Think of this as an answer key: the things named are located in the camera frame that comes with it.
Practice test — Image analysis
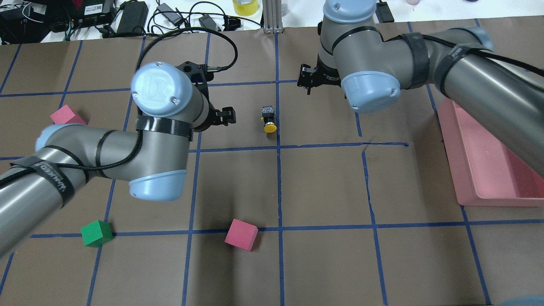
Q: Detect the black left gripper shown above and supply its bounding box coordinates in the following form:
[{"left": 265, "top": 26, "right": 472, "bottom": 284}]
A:
[{"left": 176, "top": 62, "right": 236, "bottom": 127}]

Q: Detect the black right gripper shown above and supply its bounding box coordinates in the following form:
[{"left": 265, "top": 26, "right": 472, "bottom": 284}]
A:
[{"left": 297, "top": 64, "right": 341, "bottom": 95}]

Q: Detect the yellow push button switch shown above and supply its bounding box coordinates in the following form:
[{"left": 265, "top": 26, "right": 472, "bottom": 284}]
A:
[{"left": 261, "top": 106, "right": 278, "bottom": 133}]

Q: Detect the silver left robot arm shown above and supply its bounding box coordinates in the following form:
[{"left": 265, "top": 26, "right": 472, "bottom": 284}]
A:
[{"left": 0, "top": 62, "right": 236, "bottom": 259}]

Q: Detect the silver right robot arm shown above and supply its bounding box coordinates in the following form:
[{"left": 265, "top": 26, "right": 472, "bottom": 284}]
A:
[{"left": 297, "top": 0, "right": 544, "bottom": 176}]

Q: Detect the yellow tape roll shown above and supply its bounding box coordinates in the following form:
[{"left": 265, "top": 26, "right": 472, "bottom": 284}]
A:
[{"left": 232, "top": 0, "right": 259, "bottom": 16}]

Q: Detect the black power adapter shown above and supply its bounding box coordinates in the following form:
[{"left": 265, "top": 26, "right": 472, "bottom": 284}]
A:
[{"left": 375, "top": 0, "right": 395, "bottom": 23}]

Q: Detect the pink foam cube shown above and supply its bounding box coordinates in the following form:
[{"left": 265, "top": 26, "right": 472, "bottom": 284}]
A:
[
  {"left": 224, "top": 219, "right": 258, "bottom": 252},
  {"left": 49, "top": 105, "right": 88, "bottom": 126}
]

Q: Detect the black laptop charger brick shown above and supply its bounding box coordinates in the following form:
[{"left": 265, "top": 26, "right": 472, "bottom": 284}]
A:
[{"left": 116, "top": 0, "right": 148, "bottom": 34}]

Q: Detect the green foam cube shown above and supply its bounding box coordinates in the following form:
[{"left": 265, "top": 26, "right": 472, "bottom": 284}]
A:
[{"left": 80, "top": 220, "right": 114, "bottom": 248}]

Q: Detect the pink plastic bin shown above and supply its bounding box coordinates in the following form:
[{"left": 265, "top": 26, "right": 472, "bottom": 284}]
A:
[{"left": 437, "top": 99, "right": 544, "bottom": 207}]

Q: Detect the aluminium frame post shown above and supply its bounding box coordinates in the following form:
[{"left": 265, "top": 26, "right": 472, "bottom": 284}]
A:
[{"left": 262, "top": 0, "right": 284, "bottom": 34}]

